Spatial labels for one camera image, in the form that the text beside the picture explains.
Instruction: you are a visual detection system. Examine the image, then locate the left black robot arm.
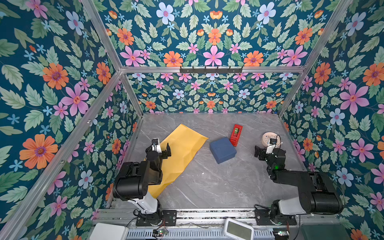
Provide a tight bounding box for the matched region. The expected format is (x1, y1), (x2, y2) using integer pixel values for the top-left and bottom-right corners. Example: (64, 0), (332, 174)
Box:
(112, 139), (172, 226)

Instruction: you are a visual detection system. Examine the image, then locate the white box device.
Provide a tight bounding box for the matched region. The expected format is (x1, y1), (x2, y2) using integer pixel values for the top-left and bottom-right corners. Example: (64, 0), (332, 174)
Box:
(89, 223), (129, 240)

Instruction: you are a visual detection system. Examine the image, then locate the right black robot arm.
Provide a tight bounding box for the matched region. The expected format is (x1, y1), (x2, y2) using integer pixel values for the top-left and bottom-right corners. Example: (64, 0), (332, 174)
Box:
(255, 145), (344, 225)

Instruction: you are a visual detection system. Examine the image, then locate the black hook rail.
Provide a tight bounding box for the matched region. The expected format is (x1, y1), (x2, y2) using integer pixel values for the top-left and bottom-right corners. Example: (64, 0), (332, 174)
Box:
(179, 66), (243, 75)

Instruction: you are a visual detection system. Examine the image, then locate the pink round alarm clock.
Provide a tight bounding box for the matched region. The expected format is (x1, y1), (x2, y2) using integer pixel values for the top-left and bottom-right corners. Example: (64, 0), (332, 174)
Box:
(262, 132), (282, 148)

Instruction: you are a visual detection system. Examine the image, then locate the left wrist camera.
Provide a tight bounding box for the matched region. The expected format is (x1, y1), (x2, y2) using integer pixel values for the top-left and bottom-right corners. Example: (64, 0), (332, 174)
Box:
(151, 138), (161, 153)

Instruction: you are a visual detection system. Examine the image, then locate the white timer display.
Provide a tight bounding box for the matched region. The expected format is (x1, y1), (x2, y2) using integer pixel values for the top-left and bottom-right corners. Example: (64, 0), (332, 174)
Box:
(223, 218), (255, 240)

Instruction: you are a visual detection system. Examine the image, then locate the blue gift box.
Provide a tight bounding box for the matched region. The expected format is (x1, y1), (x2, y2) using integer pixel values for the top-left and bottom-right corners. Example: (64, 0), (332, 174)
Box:
(210, 137), (237, 164)

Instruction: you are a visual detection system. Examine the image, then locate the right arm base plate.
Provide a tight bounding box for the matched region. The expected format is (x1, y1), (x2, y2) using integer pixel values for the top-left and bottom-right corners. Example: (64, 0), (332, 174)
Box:
(254, 209), (298, 226)

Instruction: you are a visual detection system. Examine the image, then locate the green mat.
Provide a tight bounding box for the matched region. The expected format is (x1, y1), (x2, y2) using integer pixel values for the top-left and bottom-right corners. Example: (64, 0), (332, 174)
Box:
(302, 225), (351, 240)

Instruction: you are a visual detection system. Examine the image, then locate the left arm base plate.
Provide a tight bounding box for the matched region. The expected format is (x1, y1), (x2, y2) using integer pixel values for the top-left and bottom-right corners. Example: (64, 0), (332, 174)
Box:
(136, 210), (178, 227)

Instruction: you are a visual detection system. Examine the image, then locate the red tape dispenser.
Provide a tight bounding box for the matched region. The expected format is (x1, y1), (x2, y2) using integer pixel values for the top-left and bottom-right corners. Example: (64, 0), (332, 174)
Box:
(230, 124), (243, 147)

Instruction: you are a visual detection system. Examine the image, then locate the yellow orange wrapping paper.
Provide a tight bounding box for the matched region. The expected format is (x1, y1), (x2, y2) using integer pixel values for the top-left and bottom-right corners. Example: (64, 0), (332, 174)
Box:
(149, 124), (209, 198)

